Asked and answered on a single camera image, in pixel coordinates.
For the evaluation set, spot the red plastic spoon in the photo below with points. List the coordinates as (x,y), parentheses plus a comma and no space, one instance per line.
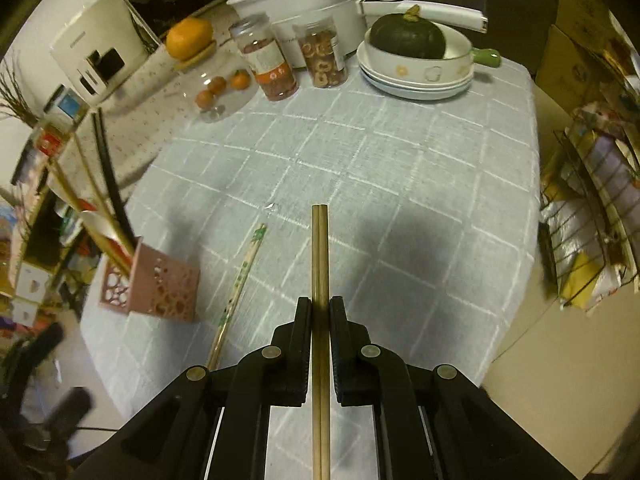
(84,205)

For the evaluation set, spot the floral cabinet cloth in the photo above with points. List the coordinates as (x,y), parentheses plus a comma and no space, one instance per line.
(140,118)

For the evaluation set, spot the white bowl pan green handle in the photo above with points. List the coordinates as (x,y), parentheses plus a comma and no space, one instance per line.
(459,60)

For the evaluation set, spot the large orange fruit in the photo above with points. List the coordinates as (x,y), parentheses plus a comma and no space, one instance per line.
(188,38)

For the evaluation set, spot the red spice jar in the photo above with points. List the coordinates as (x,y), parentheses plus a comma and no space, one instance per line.
(259,47)

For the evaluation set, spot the cluttered low shelf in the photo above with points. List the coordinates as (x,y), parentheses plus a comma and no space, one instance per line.
(46,255)

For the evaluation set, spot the dried branches vase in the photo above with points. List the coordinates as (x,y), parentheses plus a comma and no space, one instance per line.
(13,104)

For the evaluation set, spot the wooden chopstick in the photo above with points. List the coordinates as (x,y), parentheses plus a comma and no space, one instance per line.
(105,210)
(110,248)
(323,264)
(316,360)

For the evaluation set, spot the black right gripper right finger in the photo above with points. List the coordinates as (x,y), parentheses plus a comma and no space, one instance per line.
(352,376)

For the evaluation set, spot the blue label jar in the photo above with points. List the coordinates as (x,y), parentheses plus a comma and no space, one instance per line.
(65,110)

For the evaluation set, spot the white plastic spoon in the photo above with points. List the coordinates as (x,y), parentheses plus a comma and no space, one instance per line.
(98,223)

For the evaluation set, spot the paper disposable chopsticks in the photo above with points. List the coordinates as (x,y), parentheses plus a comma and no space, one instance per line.
(235,295)

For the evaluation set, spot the white air fryer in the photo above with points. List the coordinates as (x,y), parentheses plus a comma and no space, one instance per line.
(99,49)

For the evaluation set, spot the red label jar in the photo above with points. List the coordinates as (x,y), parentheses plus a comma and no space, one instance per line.
(49,139)

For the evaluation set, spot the stacked white plates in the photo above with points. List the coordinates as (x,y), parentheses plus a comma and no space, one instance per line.
(408,90)

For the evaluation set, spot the pink perforated utensil holder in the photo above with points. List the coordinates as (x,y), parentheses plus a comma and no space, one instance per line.
(158,285)

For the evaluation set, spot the black wire rack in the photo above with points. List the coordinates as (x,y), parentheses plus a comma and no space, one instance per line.
(589,213)

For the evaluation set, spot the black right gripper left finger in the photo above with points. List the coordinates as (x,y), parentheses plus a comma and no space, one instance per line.
(289,381)

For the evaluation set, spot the clear glass jar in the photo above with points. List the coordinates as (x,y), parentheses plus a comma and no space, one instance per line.
(214,84)

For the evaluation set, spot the grey checked tablecloth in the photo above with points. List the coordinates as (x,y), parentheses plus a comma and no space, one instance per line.
(433,212)

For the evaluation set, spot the dark green squash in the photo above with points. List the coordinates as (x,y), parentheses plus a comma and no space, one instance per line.
(408,34)

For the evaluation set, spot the cardboard boxes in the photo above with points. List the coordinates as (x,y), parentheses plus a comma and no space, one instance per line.
(588,52)

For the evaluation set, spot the white electric cooking pot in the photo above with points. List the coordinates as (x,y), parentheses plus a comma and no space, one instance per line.
(351,18)

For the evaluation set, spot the dried fruit snack jar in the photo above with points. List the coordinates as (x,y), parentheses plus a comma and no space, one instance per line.
(319,44)

